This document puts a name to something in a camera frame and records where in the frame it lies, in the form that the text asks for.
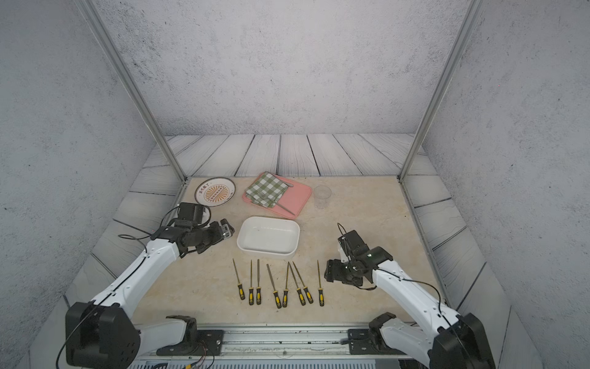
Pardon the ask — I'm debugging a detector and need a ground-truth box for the yellow black file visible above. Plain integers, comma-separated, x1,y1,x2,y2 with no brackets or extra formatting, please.
256,259,262,305
248,260,254,306
287,262,306,306
293,262,313,304
266,264,282,309
282,262,290,308
317,260,325,307
232,259,246,301

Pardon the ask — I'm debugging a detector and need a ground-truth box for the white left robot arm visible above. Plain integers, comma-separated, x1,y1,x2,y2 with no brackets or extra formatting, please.
59,219,234,368

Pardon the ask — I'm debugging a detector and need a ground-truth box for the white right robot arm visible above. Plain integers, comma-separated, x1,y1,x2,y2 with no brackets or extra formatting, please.
324,247,496,368

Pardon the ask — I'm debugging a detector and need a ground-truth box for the white rectangular storage box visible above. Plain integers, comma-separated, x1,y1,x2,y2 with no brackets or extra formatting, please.
237,216,301,260

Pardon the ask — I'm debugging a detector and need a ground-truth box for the round patterned plate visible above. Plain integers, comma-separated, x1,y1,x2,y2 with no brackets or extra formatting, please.
194,177,236,207

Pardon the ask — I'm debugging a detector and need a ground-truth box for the green checkered cloth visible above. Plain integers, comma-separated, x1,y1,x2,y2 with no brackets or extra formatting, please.
245,172,290,208

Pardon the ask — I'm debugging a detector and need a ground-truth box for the clear plastic cup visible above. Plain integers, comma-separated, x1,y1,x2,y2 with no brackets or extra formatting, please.
313,185,332,209

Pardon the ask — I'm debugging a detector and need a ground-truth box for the pink plastic tray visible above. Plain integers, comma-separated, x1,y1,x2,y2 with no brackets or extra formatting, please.
242,175,313,220

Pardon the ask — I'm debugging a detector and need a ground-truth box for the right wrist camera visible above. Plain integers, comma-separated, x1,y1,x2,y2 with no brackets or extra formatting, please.
338,230,370,261

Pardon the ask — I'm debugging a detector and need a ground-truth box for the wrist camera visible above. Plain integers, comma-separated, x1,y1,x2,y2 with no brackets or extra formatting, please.
220,218,235,240
338,230,370,261

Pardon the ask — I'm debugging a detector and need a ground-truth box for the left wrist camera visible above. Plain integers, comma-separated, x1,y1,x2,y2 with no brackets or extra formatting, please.
220,218,235,240

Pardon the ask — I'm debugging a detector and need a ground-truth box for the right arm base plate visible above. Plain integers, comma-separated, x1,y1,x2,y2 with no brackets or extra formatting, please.
340,329,403,355

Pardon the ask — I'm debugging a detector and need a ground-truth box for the metal base rail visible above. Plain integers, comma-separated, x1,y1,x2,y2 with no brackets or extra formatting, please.
132,323,422,368

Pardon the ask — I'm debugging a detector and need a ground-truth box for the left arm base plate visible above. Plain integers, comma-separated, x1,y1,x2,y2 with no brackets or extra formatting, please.
156,330,224,357

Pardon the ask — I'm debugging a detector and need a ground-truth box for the left aluminium frame post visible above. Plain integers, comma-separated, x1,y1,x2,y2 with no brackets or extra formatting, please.
75,0,187,184

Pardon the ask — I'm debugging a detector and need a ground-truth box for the aluminium frame post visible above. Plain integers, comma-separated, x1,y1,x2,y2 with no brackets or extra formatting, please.
75,0,187,184
398,0,483,183

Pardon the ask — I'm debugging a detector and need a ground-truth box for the right aluminium frame post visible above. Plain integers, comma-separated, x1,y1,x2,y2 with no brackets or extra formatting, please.
398,0,483,183

